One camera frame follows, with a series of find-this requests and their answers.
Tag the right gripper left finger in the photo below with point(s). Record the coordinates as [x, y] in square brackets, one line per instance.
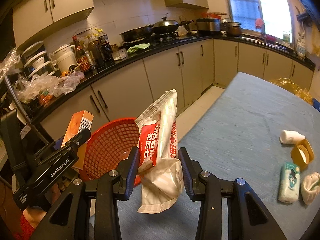
[68, 218]

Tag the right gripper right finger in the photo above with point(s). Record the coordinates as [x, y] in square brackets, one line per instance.
[248, 217]

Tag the green white tissue packet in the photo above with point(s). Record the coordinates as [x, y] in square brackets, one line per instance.
[289, 183]

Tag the white knit glove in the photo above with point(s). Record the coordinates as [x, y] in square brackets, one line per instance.
[310, 187]

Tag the brown packing tape roll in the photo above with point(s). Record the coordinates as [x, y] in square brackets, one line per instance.
[302, 154]

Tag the white small bottle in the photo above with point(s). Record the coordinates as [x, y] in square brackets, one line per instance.
[290, 137]

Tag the white red plastic bag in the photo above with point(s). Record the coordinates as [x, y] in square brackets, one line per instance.
[160, 170]

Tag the lower kitchen cabinets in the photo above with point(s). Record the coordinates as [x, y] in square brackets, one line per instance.
[189, 70]

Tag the kitchen window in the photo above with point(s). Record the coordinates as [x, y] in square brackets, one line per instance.
[271, 17]

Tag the crumpled clear plastic bags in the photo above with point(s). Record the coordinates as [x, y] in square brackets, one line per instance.
[44, 85]

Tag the orange plastic mesh basket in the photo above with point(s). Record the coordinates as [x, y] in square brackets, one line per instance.
[109, 145]

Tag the blue table cloth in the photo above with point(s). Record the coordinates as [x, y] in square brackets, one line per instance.
[238, 137]

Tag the dish rack with bowls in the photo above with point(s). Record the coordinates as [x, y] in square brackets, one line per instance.
[36, 61]

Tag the red label sauce bottle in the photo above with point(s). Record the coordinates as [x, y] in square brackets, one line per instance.
[81, 56]

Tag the blue plastic bag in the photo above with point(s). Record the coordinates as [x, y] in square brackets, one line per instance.
[316, 104]

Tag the dark sauce bottle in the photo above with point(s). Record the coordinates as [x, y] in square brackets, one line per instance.
[105, 47]

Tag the yellow plastic bag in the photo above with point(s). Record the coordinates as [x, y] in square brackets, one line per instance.
[293, 88]

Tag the black countertop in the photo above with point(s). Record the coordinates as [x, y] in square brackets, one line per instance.
[270, 52]

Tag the green cloth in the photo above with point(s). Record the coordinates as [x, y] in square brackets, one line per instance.
[137, 48]

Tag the black frying pan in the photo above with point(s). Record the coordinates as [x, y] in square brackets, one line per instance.
[137, 33]

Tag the dark cooking pot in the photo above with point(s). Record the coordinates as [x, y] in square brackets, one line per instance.
[231, 28]

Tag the black wok with lid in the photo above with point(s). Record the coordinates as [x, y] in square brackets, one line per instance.
[166, 26]

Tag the black rice cooker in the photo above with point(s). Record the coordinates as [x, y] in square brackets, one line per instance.
[208, 26]

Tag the upper wall cabinet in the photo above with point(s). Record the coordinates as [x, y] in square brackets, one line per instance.
[35, 20]

